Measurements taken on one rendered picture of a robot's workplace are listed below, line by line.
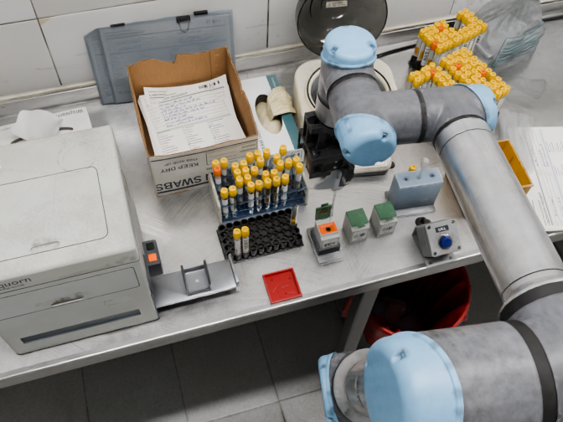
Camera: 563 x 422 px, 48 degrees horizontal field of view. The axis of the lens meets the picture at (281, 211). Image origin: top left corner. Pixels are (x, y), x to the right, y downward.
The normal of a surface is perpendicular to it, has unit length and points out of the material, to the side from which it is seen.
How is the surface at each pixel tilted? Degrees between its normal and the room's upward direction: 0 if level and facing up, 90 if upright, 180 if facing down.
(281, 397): 0
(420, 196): 90
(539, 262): 10
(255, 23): 90
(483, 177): 26
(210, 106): 2
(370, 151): 90
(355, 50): 1
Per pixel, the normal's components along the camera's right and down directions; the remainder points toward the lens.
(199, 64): 0.28, 0.79
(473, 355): 0.01, -0.68
